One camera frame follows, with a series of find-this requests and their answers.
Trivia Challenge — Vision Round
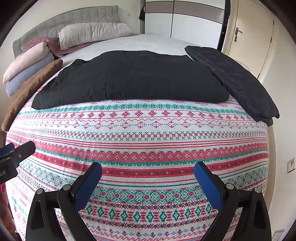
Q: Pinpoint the black quilted coat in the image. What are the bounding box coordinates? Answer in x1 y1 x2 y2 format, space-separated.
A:
32 51 229 110

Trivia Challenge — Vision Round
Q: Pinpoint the brown cushion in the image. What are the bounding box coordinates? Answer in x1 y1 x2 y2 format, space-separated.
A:
1 59 63 132

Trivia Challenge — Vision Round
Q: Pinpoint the blue-grey folded duvet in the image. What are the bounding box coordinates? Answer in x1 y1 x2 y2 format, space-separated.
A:
6 52 54 97

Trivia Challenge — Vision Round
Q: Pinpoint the patterned knit-print blanket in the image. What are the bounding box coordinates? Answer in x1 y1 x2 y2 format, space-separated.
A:
2 97 269 240

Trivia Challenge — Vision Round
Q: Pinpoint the pink folded duvet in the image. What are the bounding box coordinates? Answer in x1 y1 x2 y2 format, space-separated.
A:
3 42 50 83

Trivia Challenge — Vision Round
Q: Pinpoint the mauve pillow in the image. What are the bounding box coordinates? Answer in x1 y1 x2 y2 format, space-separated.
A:
21 37 97 58

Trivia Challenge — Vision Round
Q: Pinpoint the grey padded headboard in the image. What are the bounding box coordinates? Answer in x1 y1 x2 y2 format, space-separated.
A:
13 5 121 57

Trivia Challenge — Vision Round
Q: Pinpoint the beige pillow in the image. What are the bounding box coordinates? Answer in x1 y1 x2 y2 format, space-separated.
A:
58 22 132 50

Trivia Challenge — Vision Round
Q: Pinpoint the cream door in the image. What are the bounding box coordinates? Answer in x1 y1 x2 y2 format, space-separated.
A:
222 0 274 78

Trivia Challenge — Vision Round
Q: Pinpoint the white grey wardrobe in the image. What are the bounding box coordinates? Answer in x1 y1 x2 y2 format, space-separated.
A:
139 0 231 51

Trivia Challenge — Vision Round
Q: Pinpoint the wall socket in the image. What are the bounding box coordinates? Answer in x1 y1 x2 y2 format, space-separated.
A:
287 159 295 173

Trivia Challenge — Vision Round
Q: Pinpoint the door handle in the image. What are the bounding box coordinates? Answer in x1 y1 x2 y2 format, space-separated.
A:
234 27 243 42

